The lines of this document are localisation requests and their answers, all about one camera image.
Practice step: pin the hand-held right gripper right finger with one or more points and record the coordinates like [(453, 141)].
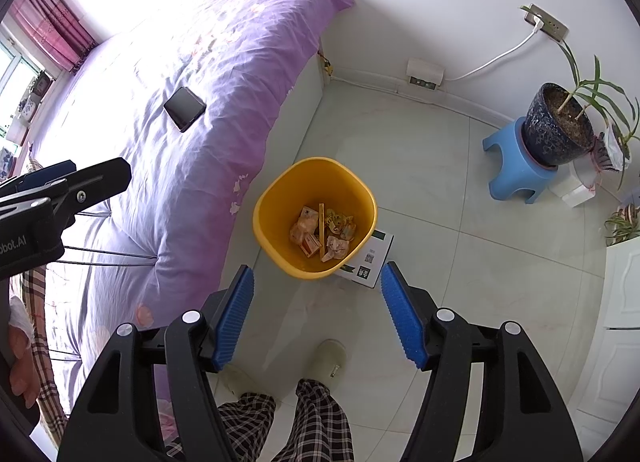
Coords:
[(405, 322)]

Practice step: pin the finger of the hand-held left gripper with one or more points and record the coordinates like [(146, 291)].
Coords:
[(100, 182), (50, 173)]

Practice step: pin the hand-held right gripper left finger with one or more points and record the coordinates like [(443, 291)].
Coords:
[(232, 317)]

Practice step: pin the yellow plastic bin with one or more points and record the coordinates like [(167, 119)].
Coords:
[(280, 187)]

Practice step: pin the person's left hand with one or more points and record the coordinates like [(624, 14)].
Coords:
[(25, 352)]

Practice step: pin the grey slipper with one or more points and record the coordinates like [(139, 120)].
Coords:
[(327, 357), (240, 377)]

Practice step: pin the white leaflet on floor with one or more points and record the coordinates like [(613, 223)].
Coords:
[(372, 262)]

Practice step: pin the small blue white plant pot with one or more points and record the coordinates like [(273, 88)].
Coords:
[(25, 108)]

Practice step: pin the small dark plant pot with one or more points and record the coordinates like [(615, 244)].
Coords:
[(41, 84)]

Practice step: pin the green framed window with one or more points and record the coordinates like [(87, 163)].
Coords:
[(15, 72)]

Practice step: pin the black smartphone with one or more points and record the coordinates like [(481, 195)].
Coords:
[(185, 109)]

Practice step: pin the person's right leg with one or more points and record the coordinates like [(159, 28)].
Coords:
[(315, 417)]

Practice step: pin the pink curtain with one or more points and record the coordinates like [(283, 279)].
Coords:
[(55, 27)]

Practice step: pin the plaid cloth covered table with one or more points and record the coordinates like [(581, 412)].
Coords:
[(42, 392)]

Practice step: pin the bed with purple floral sheet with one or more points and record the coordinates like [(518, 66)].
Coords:
[(200, 67)]

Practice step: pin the blue plastic stool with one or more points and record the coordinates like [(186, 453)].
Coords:
[(505, 162)]

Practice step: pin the white cabinet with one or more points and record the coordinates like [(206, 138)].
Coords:
[(620, 317)]

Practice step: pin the white foam box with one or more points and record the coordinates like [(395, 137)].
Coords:
[(575, 187)]

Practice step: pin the large dark potted plant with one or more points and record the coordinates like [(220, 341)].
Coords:
[(550, 137)]

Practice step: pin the spider plant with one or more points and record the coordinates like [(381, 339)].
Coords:
[(625, 224)]

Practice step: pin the white baseboard socket box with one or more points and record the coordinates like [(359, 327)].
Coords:
[(425, 72)]

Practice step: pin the crumpled clear plastic wrap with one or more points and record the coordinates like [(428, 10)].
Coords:
[(612, 149)]

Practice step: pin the metal table leg frame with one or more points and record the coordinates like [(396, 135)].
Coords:
[(110, 254)]

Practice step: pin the wall socket plate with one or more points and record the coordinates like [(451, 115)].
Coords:
[(552, 26)]

